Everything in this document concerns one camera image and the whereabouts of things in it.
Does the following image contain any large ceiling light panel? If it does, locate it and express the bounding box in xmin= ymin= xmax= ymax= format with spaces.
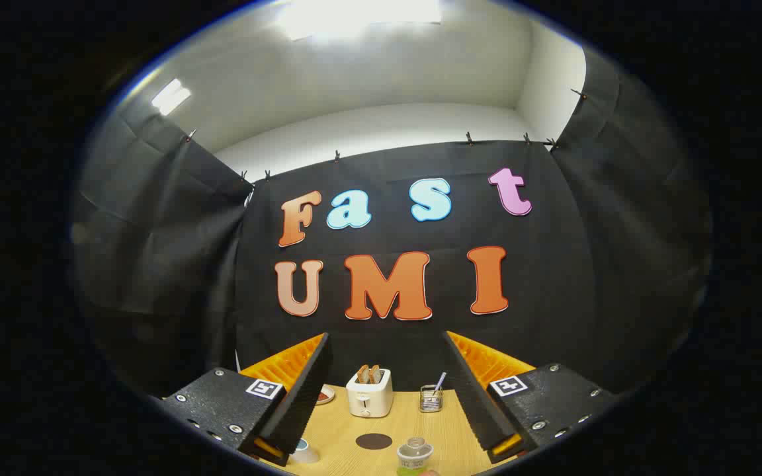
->
xmin=278 ymin=0 xmax=443 ymax=42

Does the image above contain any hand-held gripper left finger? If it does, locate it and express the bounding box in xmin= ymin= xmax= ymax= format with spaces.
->
xmin=159 ymin=333 xmax=334 ymax=467

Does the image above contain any white cup blue inside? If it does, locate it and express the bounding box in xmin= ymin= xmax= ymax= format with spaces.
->
xmin=288 ymin=438 xmax=321 ymax=465

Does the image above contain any clear juice bottle white label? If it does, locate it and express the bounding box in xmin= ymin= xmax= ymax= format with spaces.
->
xmin=396 ymin=436 xmax=435 ymax=476

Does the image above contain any wooden table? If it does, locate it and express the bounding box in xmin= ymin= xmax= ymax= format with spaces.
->
xmin=265 ymin=383 xmax=514 ymax=476

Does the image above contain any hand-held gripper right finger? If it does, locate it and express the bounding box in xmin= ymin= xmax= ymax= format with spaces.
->
xmin=443 ymin=331 xmax=620 ymax=465

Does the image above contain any white toaster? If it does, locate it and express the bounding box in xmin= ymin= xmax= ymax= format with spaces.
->
xmin=345 ymin=368 xmax=394 ymax=418

